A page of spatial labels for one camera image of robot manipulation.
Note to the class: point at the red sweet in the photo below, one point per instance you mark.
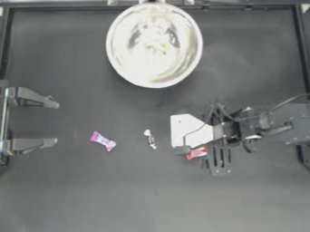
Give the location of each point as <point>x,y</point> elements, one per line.
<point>197,153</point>

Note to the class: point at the white twisted sweet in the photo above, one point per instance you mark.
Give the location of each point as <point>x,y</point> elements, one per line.
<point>150,139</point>

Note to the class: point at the purple sweet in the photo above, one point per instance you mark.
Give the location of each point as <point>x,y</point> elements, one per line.
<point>103,141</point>

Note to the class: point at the green white sweet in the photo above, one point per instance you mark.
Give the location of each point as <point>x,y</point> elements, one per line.
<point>164,48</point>

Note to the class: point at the steel bowl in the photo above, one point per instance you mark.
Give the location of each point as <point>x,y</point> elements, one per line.
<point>133,72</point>

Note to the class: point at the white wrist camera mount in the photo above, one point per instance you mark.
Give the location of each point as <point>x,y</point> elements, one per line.
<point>186,127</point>

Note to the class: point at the black metal frame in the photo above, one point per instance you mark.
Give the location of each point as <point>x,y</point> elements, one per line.
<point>266,5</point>

